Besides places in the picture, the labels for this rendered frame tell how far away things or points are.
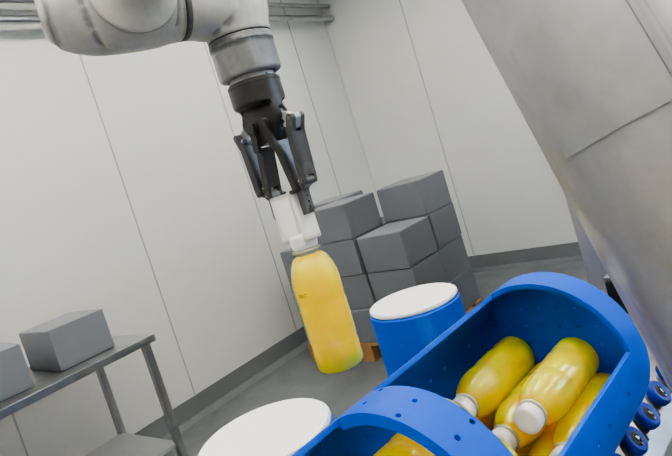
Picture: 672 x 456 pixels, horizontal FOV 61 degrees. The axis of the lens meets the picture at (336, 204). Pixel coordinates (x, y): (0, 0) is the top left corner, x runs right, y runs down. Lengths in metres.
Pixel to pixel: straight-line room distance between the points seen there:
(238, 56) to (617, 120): 0.65
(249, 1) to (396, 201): 3.56
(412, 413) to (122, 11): 0.55
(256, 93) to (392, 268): 3.25
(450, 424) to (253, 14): 0.56
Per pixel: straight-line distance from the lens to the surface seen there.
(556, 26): 0.19
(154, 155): 4.59
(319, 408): 1.26
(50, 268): 4.09
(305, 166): 0.77
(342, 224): 4.10
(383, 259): 3.99
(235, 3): 0.80
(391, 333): 1.72
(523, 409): 0.86
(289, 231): 0.83
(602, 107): 0.18
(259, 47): 0.80
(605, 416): 0.87
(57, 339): 3.28
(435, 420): 0.67
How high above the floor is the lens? 1.52
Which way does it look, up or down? 4 degrees down
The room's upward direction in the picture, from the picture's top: 17 degrees counter-clockwise
